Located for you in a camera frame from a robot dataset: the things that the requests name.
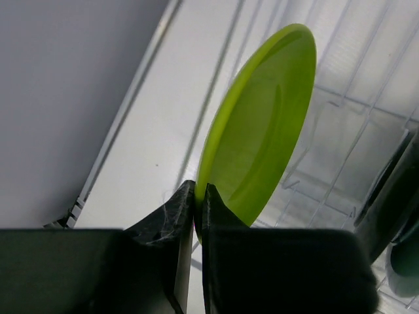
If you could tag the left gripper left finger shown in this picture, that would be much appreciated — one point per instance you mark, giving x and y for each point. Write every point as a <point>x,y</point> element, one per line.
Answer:
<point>142,269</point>

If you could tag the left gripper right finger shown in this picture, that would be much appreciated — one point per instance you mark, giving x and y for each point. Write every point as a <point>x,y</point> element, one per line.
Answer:
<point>273,270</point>

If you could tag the dark green plate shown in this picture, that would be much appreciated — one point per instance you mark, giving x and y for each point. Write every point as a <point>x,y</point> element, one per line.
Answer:
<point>392,199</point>

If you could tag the teal green plate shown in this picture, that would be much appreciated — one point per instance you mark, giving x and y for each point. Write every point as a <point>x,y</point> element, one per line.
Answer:
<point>402,268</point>

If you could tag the white wire dish rack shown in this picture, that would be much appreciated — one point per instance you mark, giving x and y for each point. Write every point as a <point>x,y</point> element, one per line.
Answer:
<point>364,101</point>

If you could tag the lime green plate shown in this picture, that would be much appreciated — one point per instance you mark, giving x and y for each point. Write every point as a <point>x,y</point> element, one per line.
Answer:
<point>257,125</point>

